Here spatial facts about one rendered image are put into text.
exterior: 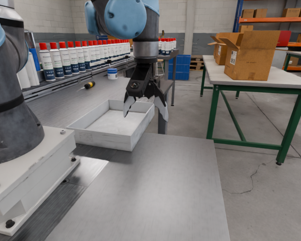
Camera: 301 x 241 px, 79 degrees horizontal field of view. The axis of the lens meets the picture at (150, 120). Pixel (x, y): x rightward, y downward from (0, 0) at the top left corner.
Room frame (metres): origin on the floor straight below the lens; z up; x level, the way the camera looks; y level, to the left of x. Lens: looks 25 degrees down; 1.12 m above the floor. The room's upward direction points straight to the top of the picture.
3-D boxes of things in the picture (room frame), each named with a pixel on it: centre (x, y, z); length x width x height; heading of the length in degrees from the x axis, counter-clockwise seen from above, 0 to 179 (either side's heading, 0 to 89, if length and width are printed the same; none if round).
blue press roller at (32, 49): (1.05, 0.63, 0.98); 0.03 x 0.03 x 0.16
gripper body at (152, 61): (0.58, 0.01, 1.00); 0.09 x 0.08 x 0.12; 165
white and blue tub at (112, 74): (1.37, 0.28, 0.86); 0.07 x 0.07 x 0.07
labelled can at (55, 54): (1.14, 0.56, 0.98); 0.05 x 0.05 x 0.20
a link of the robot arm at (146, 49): (0.58, 0.02, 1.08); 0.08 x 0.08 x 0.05
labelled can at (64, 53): (1.21, 0.54, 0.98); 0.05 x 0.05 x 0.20
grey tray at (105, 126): (0.58, 0.11, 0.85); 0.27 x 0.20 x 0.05; 165
